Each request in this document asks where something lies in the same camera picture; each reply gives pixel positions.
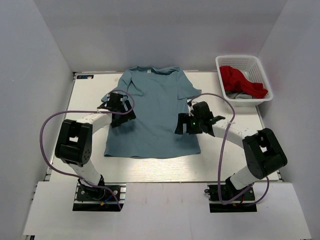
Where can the blue-grey t-shirt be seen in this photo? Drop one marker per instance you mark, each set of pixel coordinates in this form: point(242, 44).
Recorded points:
point(159, 96)

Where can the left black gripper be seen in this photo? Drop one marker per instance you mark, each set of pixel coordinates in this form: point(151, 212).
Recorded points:
point(127, 117)

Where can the white plastic basket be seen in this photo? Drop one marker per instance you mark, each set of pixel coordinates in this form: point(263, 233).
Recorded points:
point(252, 69)

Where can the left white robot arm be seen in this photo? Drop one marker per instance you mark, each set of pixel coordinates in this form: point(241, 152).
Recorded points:
point(75, 139)

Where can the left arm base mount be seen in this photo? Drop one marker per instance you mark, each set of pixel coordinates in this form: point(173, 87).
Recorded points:
point(86, 200)

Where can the red t-shirt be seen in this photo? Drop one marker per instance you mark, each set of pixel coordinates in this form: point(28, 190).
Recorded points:
point(234, 81)

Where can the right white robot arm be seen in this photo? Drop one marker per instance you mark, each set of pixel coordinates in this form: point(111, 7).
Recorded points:
point(263, 152)

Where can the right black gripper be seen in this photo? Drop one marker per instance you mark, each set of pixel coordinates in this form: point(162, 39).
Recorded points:
point(185, 118)

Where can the blue label sticker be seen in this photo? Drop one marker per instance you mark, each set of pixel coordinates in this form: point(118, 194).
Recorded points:
point(85, 77)

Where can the grey t-shirt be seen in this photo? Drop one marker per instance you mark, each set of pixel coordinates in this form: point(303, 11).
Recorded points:
point(238, 95)

